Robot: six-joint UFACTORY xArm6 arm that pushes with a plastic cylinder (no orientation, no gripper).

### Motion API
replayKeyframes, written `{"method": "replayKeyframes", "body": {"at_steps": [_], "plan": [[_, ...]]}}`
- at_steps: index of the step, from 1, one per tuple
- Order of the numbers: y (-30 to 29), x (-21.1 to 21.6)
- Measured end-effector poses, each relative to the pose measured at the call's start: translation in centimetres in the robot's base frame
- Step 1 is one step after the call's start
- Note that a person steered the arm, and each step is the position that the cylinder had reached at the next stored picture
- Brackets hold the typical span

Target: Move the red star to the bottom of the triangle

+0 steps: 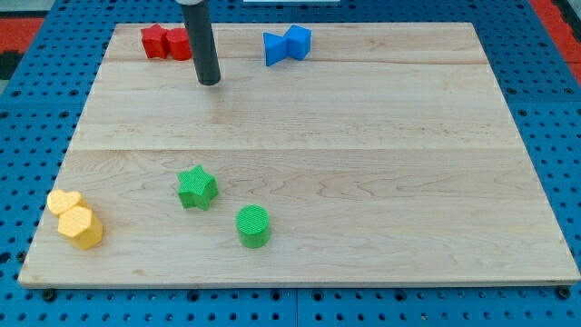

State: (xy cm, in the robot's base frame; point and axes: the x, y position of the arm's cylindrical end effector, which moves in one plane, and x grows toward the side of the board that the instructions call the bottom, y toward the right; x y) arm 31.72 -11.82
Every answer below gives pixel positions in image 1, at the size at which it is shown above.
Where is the yellow hexagon block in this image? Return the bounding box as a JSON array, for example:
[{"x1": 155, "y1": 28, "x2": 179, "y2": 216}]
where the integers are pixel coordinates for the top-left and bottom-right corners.
[{"x1": 57, "y1": 206, "x2": 103, "y2": 251}]

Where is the red cylinder block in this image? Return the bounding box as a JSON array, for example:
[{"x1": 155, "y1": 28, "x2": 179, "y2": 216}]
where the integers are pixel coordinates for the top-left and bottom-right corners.
[{"x1": 166, "y1": 27, "x2": 192, "y2": 61}]

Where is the blue cube block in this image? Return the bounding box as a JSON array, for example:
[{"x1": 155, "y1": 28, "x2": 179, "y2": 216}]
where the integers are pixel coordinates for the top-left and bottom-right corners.
[{"x1": 284, "y1": 25, "x2": 312, "y2": 60}]

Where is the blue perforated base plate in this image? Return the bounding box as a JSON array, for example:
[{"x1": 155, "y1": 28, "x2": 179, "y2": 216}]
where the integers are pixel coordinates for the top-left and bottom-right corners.
[{"x1": 1, "y1": 1, "x2": 580, "y2": 326}]

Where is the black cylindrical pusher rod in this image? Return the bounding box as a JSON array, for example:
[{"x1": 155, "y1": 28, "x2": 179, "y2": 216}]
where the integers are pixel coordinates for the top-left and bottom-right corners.
[{"x1": 177, "y1": 0, "x2": 221, "y2": 85}]

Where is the red star block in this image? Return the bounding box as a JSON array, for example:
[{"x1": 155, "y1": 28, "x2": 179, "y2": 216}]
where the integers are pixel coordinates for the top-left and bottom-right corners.
[{"x1": 141, "y1": 24, "x2": 169, "y2": 59}]

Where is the green cylinder block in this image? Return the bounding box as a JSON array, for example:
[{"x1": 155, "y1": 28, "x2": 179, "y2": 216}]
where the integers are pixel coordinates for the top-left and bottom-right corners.
[{"x1": 235, "y1": 204, "x2": 271, "y2": 248}]

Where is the green star block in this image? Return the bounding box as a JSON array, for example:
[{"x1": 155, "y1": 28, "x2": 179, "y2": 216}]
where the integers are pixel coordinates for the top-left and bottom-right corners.
[{"x1": 177, "y1": 165, "x2": 219, "y2": 211}]

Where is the yellow heart block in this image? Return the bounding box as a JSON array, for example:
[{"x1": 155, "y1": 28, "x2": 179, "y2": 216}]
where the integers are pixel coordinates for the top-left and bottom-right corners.
[{"x1": 46, "y1": 189, "x2": 91, "y2": 216}]

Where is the blue triangle block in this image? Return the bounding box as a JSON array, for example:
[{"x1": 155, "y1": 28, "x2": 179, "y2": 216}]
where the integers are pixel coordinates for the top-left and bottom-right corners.
[{"x1": 263, "y1": 32, "x2": 288, "y2": 66}]

